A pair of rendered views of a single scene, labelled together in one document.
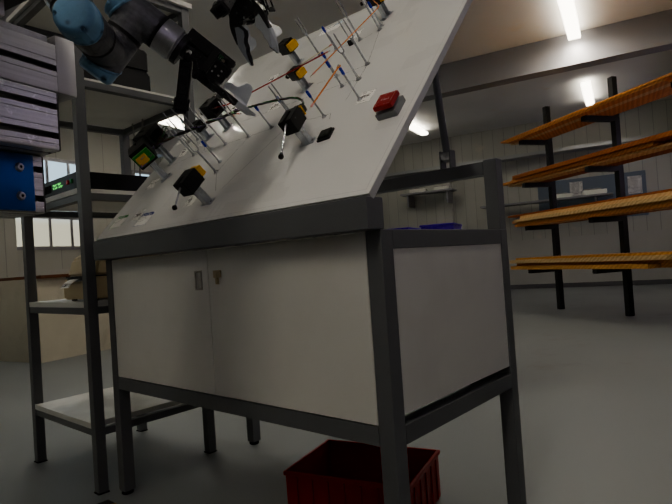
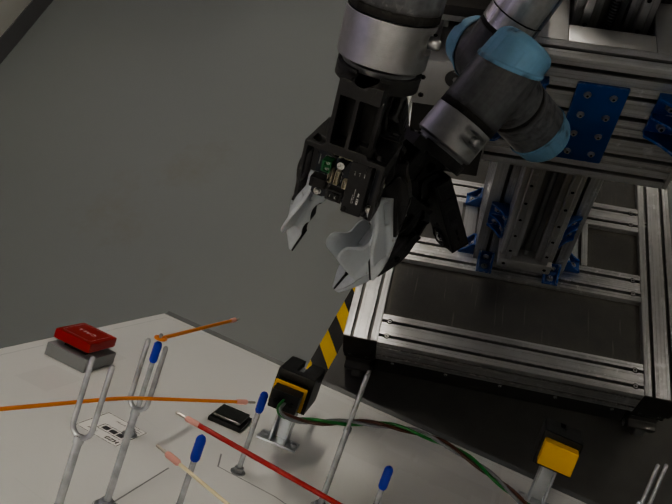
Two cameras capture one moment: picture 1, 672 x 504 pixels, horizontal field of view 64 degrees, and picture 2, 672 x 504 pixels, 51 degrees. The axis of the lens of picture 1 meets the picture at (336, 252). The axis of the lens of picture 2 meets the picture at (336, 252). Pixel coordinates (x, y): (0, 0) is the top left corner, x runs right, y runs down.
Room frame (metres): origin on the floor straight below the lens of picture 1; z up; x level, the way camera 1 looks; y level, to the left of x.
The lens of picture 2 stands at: (1.67, 0.04, 1.80)
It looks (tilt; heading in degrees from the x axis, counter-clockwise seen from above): 53 degrees down; 165
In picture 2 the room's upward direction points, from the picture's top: straight up
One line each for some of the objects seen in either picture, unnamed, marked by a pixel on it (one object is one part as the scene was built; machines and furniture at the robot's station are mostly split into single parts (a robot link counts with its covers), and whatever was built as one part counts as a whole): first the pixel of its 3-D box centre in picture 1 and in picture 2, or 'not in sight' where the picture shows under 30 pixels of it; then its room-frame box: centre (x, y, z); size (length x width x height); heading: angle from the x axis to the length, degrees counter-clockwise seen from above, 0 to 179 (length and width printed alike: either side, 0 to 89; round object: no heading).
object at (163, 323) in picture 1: (159, 319); not in sight; (1.64, 0.55, 0.60); 0.55 x 0.02 x 0.39; 49
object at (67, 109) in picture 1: (111, 232); not in sight; (2.21, 0.92, 0.92); 0.60 x 0.50 x 1.85; 49
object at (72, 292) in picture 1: (113, 272); not in sight; (2.09, 0.88, 0.76); 0.30 x 0.21 x 0.20; 142
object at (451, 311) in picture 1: (292, 309); not in sight; (1.68, 0.15, 0.60); 1.17 x 0.58 x 0.40; 49
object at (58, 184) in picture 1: (101, 189); not in sight; (2.12, 0.92, 1.09); 0.35 x 0.33 x 0.07; 49
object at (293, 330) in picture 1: (281, 324); not in sight; (1.27, 0.14, 0.60); 0.55 x 0.03 x 0.39; 49
